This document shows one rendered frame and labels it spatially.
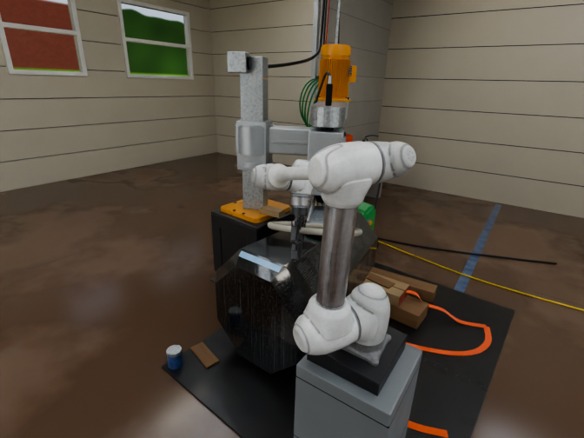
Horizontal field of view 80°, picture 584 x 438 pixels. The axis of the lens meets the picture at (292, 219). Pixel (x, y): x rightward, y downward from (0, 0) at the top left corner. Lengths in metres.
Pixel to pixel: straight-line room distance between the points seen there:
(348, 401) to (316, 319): 0.39
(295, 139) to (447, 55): 4.55
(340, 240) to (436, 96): 6.13
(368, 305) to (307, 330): 0.25
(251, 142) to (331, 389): 2.07
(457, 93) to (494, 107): 0.64
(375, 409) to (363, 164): 0.88
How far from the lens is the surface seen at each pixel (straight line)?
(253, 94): 3.01
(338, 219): 1.04
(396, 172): 1.07
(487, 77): 6.94
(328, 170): 0.94
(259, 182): 1.46
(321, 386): 1.52
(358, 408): 1.48
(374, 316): 1.36
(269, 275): 2.09
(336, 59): 2.89
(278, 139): 2.99
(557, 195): 7.07
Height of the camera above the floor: 1.86
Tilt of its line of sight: 21 degrees down
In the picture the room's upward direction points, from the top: 2 degrees clockwise
